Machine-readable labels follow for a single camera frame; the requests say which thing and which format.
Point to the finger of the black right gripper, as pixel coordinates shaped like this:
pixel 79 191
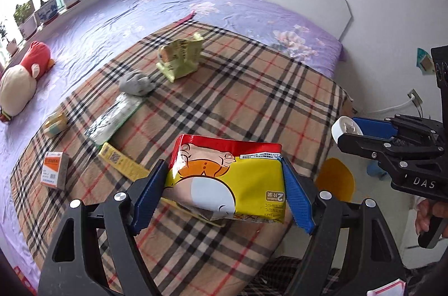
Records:
pixel 371 145

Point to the small yellow crumpled wrapper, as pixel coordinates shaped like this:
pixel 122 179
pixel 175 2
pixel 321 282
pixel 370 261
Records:
pixel 55 124

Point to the purple floral bedsheet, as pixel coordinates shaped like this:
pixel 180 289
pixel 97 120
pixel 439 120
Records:
pixel 89 37

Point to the white red paper corner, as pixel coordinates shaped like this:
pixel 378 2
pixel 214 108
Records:
pixel 395 288

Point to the wall power socket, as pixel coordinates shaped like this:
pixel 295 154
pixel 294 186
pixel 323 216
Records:
pixel 415 98

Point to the green white foil pouch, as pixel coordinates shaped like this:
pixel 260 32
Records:
pixel 104 127

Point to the person's right hand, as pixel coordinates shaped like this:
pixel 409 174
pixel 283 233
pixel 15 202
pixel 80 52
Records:
pixel 425 210

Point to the teal wall sticker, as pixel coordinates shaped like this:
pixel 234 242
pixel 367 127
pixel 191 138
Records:
pixel 424 62

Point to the yellow round stool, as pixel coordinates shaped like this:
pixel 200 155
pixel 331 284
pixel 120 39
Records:
pixel 336 178

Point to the yellow red snack packet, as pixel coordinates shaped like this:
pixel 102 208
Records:
pixel 219 179

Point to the small white pot plant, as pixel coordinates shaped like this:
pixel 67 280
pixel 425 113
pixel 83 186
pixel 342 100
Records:
pixel 11 46

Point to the blue plastic stool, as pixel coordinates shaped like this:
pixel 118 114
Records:
pixel 374 170

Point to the red cream plush toy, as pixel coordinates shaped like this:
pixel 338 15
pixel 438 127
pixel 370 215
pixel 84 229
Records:
pixel 18 83

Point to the blue white ceramic planter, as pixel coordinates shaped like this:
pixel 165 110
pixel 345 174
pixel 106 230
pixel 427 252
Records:
pixel 47 12

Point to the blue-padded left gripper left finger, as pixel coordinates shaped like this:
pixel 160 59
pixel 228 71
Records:
pixel 145 194

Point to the plaid beige blanket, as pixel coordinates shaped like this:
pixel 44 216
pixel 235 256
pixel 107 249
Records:
pixel 242 90

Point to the pale yellow snack wrapper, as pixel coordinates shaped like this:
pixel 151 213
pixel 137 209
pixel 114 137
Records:
pixel 180 57

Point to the white pot green plant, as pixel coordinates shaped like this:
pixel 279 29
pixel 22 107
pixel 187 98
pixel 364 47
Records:
pixel 25 19

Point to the orange white medicine box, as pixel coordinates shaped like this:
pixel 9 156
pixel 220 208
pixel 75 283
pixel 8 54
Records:
pixel 54 170

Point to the red white box corner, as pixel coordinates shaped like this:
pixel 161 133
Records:
pixel 24 280

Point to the grey crumpled sock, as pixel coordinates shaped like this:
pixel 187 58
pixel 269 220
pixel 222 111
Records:
pixel 136 83

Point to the white plastic cup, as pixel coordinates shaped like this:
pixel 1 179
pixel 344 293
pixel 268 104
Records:
pixel 343 125

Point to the yellow flat carton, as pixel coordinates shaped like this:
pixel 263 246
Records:
pixel 134 171

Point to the pink strip on bed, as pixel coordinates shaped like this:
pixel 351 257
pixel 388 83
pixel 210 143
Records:
pixel 185 19

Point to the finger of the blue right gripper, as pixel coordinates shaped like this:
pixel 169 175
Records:
pixel 378 127

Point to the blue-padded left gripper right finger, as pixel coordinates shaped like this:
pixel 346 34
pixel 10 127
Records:
pixel 300 195

